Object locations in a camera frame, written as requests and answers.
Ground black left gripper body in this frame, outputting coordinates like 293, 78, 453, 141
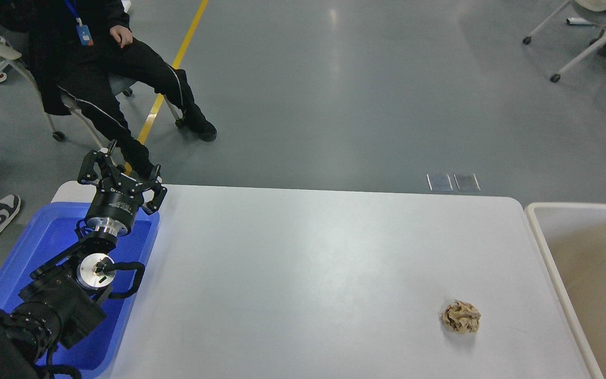
85, 174, 144, 236

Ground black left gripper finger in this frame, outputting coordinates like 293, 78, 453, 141
77, 139, 123, 186
141, 165, 168, 215

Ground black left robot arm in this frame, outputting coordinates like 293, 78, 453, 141
0, 142, 167, 378

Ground blue plastic bin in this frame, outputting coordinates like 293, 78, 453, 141
0, 202, 160, 378

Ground person in black clothes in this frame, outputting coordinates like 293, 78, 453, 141
0, 1, 217, 177

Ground grey office chair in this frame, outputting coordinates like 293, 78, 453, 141
0, 32, 188, 151

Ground left metal floor plate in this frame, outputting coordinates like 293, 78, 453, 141
427, 173, 453, 192

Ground metal floor plate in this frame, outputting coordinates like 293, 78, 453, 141
427, 173, 453, 192
453, 173, 481, 192

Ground right metal floor plate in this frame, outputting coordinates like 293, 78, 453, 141
453, 173, 481, 192

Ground crumpled brown paper ball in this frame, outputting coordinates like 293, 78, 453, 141
440, 300, 481, 334

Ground beige plastic bin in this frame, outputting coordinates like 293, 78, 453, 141
525, 202, 606, 378

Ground white chair right background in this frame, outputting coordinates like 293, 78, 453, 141
522, 0, 606, 84

